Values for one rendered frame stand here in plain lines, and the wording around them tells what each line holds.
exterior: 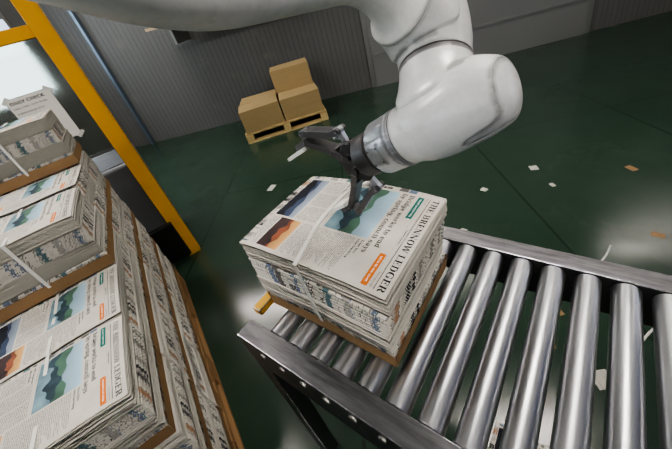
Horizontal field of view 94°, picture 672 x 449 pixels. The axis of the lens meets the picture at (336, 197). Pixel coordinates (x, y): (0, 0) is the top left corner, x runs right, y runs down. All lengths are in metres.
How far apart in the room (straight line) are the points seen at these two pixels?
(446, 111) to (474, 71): 0.05
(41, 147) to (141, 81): 4.08
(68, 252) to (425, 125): 1.22
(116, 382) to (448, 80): 0.93
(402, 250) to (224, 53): 4.87
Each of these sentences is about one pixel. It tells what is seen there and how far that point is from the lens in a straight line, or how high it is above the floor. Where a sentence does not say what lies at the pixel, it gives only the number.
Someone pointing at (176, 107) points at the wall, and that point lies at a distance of 5.77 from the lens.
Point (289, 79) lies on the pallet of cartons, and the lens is 4.52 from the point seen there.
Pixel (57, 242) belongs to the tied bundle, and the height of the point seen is 0.99.
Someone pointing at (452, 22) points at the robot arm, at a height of 1.38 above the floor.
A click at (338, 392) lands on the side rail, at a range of 0.74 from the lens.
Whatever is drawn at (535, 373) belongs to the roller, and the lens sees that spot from 0.75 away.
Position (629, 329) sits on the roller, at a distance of 0.84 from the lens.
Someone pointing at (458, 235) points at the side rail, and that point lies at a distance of 0.95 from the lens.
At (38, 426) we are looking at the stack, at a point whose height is 0.83.
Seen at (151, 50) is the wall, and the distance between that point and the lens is 5.65.
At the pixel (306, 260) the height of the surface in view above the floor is 1.03.
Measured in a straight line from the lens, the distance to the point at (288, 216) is 0.76.
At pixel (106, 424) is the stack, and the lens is 1.02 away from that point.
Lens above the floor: 1.45
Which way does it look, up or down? 33 degrees down
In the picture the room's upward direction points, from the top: 17 degrees counter-clockwise
